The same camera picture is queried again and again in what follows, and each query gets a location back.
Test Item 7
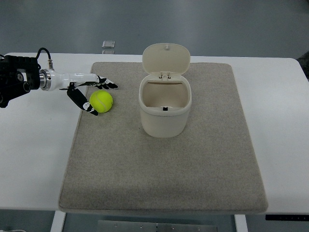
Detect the grey felt table mat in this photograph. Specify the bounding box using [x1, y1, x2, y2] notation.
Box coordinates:
[58, 62, 268, 214]

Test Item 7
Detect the beige lidded plastic bin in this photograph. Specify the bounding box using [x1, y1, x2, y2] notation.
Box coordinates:
[139, 43, 192, 138]

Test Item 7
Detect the grey metal base plate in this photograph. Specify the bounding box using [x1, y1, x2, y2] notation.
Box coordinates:
[97, 220, 218, 232]

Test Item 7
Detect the black table control panel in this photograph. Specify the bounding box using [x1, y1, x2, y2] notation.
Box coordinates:
[265, 214, 309, 221]

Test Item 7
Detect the yellow tennis ball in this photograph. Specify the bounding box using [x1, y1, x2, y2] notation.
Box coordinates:
[89, 90, 113, 113]

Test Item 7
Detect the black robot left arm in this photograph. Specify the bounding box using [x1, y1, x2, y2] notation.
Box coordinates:
[0, 47, 53, 108]

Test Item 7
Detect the white table leg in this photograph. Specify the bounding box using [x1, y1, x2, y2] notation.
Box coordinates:
[50, 211, 66, 232]
[234, 215, 248, 232]

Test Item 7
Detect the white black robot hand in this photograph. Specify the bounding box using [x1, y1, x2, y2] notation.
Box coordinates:
[47, 69, 118, 116]

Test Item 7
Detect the white left table leg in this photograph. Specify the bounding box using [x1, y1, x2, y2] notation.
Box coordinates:
[50, 211, 66, 232]

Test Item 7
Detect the silver floor socket plate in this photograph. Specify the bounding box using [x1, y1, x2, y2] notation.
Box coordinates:
[102, 41, 115, 48]

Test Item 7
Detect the white right table leg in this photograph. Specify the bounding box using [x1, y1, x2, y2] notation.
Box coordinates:
[234, 215, 248, 232]

